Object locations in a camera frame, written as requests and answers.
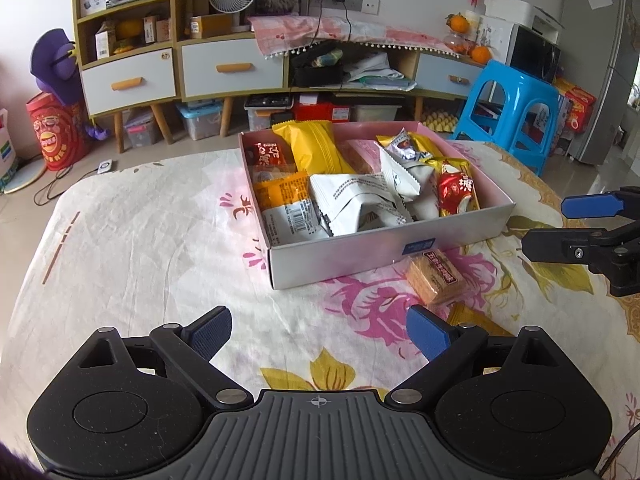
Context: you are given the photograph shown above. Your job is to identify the orange snack packet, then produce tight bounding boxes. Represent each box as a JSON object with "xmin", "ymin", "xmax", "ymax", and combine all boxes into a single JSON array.
[{"xmin": 252, "ymin": 171, "xmax": 312, "ymax": 210}]

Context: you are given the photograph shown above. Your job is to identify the cream white snack packet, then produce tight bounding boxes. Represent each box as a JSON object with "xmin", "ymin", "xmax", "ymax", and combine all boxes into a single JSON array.
[{"xmin": 259, "ymin": 199, "xmax": 335, "ymax": 248}]

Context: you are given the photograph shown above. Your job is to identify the blue plastic stool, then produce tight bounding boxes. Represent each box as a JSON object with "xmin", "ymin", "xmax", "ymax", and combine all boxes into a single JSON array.
[{"xmin": 450, "ymin": 59, "xmax": 561, "ymax": 177}]

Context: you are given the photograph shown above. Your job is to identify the white folded papers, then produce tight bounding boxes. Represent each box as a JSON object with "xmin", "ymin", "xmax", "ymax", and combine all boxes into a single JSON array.
[{"xmin": 345, "ymin": 52, "xmax": 418, "ymax": 92}]

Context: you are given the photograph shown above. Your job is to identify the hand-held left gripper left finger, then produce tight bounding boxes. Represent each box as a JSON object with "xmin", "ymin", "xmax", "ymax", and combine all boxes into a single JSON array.
[{"xmin": 70, "ymin": 305, "xmax": 253, "ymax": 409}]

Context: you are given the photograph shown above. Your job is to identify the purple plush toy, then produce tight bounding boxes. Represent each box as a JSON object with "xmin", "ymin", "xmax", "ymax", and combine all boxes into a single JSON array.
[{"xmin": 31, "ymin": 29, "xmax": 111, "ymax": 141}]

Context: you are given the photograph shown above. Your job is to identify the grey refrigerator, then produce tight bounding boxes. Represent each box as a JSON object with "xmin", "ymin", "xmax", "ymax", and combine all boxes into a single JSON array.
[{"xmin": 557, "ymin": 0, "xmax": 640, "ymax": 167}]

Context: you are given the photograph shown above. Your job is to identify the orange cracker packet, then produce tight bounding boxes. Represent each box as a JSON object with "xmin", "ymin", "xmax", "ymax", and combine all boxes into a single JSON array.
[{"xmin": 404, "ymin": 249, "xmax": 469, "ymax": 306}]

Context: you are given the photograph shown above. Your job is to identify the white grey printed packet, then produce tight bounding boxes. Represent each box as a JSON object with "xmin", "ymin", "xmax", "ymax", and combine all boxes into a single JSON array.
[{"xmin": 308, "ymin": 171, "xmax": 417, "ymax": 237}]

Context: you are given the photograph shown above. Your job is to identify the white shopping bag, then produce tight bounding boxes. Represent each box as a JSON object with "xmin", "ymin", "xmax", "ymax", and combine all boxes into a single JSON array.
[{"xmin": 0, "ymin": 107, "xmax": 18, "ymax": 188}]

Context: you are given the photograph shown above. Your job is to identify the white carton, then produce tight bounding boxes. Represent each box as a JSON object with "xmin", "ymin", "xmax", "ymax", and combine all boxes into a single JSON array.
[{"xmin": 95, "ymin": 20, "xmax": 118, "ymax": 58}]

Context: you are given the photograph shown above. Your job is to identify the yellow snack packet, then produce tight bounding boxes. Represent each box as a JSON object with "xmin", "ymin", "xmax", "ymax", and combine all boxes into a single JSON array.
[{"xmin": 271, "ymin": 120, "xmax": 358, "ymax": 177}]

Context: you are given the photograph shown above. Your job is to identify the round white board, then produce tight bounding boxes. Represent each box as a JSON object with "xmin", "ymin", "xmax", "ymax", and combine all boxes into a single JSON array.
[{"xmin": 2, "ymin": 157, "xmax": 47, "ymax": 195}]

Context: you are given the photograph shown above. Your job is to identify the clear storage box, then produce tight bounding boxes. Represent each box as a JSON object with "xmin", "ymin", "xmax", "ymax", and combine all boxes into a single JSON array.
[
  {"xmin": 124, "ymin": 110, "xmax": 161, "ymax": 148},
  {"xmin": 352, "ymin": 105, "xmax": 403, "ymax": 123}
]

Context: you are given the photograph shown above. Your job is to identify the black floor cable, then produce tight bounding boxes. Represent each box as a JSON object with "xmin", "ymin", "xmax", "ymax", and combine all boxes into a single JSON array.
[{"xmin": 34, "ymin": 167, "xmax": 101, "ymax": 206}]

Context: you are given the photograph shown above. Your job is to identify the red cylindrical box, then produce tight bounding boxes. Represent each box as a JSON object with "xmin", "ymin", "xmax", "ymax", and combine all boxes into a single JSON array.
[{"xmin": 26, "ymin": 92, "xmax": 91, "ymax": 171}]

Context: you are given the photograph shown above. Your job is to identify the red white snack packet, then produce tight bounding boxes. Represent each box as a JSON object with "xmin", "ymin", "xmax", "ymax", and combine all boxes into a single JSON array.
[{"xmin": 434, "ymin": 156, "xmax": 482, "ymax": 219}]

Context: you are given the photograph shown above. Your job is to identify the thin black cable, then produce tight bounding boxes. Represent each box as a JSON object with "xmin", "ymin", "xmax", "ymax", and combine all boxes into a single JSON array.
[{"xmin": 597, "ymin": 430, "xmax": 640, "ymax": 476}]

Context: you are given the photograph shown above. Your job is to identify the clear box black lid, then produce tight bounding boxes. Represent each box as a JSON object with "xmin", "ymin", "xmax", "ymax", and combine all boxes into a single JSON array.
[{"xmin": 244, "ymin": 94, "xmax": 293, "ymax": 131}]

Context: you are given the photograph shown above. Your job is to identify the yellow packet blue label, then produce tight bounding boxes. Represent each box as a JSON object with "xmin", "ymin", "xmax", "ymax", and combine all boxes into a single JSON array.
[{"xmin": 375, "ymin": 129, "xmax": 435, "ymax": 163}]

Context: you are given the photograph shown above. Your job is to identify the blue lid storage box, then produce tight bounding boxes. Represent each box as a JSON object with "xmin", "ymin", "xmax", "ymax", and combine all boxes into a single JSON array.
[{"xmin": 177, "ymin": 101, "xmax": 223, "ymax": 141}]

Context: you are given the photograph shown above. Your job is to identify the low wooden cabinet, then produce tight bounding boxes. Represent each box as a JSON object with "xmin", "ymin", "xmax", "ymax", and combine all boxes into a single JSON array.
[{"xmin": 177, "ymin": 30, "xmax": 488, "ymax": 137}]

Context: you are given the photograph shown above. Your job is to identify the black microwave oven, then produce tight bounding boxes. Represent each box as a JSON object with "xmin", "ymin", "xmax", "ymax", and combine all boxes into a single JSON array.
[{"xmin": 507, "ymin": 24, "xmax": 562, "ymax": 85}]

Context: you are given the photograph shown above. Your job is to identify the pink cardboard box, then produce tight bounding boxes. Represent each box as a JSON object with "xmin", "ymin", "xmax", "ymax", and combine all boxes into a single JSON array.
[{"xmin": 238, "ymin": 120, "xmax": 516, "ymax": 291}]

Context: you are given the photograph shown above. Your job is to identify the pink cloth with tassels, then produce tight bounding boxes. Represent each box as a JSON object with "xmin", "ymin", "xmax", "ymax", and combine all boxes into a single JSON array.
[{"xmin": 248, "ymin": 15, "xmax": 458, "ymax": 58}]

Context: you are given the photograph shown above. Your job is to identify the white nut print packet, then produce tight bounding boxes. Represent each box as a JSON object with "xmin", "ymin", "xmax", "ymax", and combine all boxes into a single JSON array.
[{"xmin": 379, "ymin": 147, "xmax": 437, "ymax": 200}]

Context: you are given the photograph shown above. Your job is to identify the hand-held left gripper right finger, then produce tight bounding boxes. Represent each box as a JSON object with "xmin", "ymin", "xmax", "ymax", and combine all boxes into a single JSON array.
[{"xmin": 385, "ymin": 304, "xmax": 571, "ymax": 409}]

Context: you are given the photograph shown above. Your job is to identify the white printed box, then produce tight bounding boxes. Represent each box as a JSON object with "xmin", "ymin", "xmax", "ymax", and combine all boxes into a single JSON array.
[{"xmin": 477, "ymin": 15, "xmax": 516, "ymax": 63}]

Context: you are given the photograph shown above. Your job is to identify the yellow egg tray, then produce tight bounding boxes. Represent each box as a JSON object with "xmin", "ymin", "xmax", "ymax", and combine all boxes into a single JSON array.
[{"xmin": 422, "ymin": 110, "xmax": 458, "ymax": 133}]

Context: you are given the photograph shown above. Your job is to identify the small white cabinet drawer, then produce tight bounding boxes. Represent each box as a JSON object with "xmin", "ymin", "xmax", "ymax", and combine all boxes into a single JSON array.
[{"xmin": 415, "ymin": 52, "xmax": 487, "ymax": 101}]

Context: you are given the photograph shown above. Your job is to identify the small brown carton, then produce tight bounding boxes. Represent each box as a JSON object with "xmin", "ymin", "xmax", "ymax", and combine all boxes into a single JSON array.
[{"xmin": 142, "ymin": 15, "xmax": 171, "ymax": 43}]

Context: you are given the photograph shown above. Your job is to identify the dark red snack packet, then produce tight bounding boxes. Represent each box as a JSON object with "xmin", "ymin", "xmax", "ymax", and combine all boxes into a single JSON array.
[{"xmin": 249, "ymin": 139, "xmax": 292, "ymax": 171}]

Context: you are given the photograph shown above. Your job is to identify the black bag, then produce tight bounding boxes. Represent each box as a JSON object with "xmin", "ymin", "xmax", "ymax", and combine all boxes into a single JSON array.
[{"xmin": 290, "ymin": 42, "xmax": 346, "ymax": 88}]

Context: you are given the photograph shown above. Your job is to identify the tall wooden shelf cabinet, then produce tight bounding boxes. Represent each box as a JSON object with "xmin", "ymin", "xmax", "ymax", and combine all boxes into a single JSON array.
[{"xmin": 71, "ymin": 0, "xmax": 193, "ymax": 155}]

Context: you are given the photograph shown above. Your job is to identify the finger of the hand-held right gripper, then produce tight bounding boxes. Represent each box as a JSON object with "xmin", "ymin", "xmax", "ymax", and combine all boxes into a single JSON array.
[
  {"xmin": 521, "ymin": 212, "xmax": 640, "ymax": 297},
  {"xmin": 561, "ymin": 186, "xmax": 640, "ymax": 220}
]

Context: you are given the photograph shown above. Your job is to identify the white printer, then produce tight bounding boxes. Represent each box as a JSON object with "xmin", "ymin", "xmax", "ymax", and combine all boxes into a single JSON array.
[{"xmin": 484, "ymin": 0, "xmax": 563, "ymax": 43}]

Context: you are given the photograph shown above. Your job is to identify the red orange carton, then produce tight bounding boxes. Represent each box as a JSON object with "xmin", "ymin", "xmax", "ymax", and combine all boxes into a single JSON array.
[{"xmin": 552, "ymin": 77, "xmax": 598, "ymax": 133}]

